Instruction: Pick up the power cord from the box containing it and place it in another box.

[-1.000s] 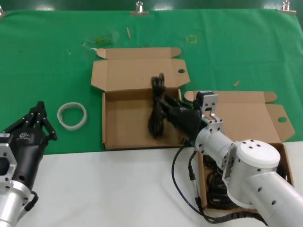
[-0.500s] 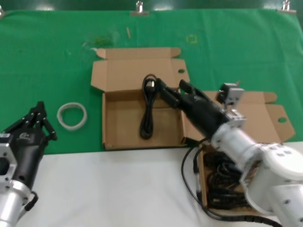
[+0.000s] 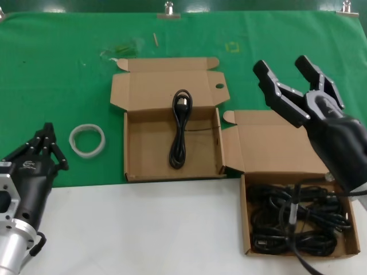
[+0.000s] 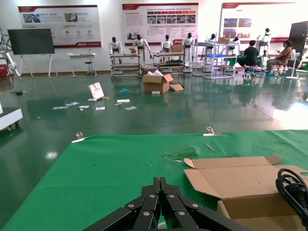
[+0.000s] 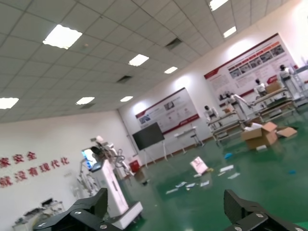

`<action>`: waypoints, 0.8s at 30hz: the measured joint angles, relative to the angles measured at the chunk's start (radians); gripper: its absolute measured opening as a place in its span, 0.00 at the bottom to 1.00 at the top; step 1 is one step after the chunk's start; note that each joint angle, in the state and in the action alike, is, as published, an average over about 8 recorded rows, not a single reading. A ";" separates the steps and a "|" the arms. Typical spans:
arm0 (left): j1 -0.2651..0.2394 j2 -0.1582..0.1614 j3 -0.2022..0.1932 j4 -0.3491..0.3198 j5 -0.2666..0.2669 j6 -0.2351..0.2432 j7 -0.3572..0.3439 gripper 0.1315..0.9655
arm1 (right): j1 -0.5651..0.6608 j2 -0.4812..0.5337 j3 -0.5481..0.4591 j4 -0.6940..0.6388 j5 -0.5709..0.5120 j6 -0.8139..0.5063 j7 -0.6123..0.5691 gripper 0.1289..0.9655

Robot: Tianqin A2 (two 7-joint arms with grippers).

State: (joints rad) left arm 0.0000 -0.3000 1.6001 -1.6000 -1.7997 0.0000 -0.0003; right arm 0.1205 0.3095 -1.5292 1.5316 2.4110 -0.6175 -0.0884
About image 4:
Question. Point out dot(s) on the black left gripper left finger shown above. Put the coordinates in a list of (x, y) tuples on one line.
[(144, 204)]

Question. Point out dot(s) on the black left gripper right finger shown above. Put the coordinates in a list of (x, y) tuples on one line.
[(175, 204)]

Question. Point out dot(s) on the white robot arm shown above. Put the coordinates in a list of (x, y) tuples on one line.
[(10, 62)]

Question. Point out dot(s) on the open brown cardboard box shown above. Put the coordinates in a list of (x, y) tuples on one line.
[(240, 178)]

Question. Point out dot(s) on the small white box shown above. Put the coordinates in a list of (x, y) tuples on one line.
[(156, 93)]

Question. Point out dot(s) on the small cardboard box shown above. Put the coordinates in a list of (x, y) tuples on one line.
[(133, 50)]

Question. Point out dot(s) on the medium cardboard box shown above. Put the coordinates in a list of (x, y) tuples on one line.
[(177, 48)]

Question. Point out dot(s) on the flat cardboard box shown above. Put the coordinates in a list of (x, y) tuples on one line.
[(224, 40)]

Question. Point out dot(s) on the red box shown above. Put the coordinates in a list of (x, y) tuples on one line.
[(3, 70)]

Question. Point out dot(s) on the clear plastic film scrap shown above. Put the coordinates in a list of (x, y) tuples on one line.
[(180, 155)]

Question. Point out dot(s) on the thin wooden stick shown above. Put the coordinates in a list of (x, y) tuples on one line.
[(209, 147)]

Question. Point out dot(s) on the metal table clamp right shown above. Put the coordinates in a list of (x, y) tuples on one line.
[(210, 131)]

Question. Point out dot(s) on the metal table clamp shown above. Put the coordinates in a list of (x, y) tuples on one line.
[(79, 137), (210, 131)]

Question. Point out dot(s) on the metal table clamp left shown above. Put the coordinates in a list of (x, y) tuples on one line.
[(79, 137)]

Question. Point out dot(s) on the clear plastic bag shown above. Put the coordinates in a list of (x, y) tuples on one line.
[(130, 108)]

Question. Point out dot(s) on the white paper sheet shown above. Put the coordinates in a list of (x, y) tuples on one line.
[(123, 101), (60, 107)]

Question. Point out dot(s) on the small blue white packet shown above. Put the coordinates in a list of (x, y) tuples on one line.
[(100, 108)]

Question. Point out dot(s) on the yellow sponge piece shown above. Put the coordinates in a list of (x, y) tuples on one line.
[(106, 98)]

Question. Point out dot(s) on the small plastic packet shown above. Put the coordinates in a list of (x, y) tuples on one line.
[(84, 107)]

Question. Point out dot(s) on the blue shoe cover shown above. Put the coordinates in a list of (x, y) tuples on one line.
[(124, 91)]

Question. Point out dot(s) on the flat cardboard piece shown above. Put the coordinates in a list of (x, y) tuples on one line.
[(177, 87)]

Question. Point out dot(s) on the large open cardboard carton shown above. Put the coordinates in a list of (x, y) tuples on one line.
[(155, 84)]

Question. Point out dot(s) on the printed paper leaflet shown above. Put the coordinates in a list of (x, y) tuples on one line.
[(72, 104)]

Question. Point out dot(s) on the black round stool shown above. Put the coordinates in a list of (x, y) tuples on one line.
[(89, 63)]

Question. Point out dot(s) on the blue plastic tray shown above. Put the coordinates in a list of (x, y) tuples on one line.
[(216, 55)]

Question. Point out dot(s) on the white humanoid robot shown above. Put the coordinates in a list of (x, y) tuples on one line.
[(140, 43), (264, 38), (234, 43), (115, 45), (166, 44), (211, 39), (188, 43)]

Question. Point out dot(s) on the small white desk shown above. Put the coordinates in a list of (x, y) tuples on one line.
[(81, 55)]

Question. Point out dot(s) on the white wheeled cart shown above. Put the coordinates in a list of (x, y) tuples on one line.
[(9, 115)]

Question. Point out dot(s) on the white metal shelf rack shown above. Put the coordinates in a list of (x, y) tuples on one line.
[(218, 45)]

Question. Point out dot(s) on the person in black shirt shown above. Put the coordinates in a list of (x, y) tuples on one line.
[(251, 54)]

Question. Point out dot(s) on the white standing fan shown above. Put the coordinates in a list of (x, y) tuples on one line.
[(293, 72)]

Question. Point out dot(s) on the person in brown shirt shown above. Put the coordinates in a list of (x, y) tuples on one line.
[(285, 54)]

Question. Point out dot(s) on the black display on stand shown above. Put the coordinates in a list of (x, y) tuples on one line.
[(30, 41)]

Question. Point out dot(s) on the tall black panel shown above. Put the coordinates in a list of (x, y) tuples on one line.
[(298, 36)]

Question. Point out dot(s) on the metal frame workbench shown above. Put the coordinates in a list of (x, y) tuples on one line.
[(168, 54), (125, 55)]

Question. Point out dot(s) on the wall poster with flow chart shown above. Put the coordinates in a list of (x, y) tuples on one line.
[(160, 21)]

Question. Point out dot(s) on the wall poster with photos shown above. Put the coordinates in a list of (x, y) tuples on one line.
[(60, 24)]

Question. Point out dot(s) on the wall poster with landscape pictures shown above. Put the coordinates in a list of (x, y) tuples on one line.
[(252, 19)]

